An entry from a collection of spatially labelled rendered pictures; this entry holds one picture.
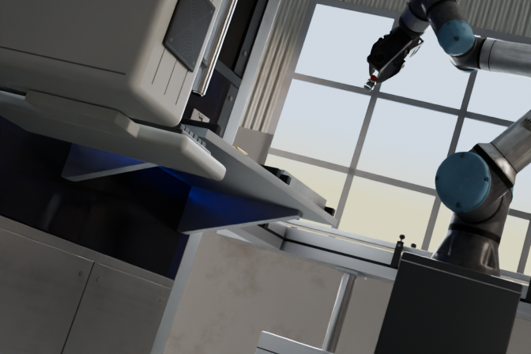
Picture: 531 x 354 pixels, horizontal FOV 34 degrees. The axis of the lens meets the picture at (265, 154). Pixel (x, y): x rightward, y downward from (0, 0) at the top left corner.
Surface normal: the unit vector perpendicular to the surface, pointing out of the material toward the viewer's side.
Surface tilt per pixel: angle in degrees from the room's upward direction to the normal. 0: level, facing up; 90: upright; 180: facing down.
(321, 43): 90
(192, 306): 90
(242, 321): 90
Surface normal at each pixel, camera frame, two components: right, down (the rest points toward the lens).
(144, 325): 0.85, 0.17
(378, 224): -0.23, -0.27
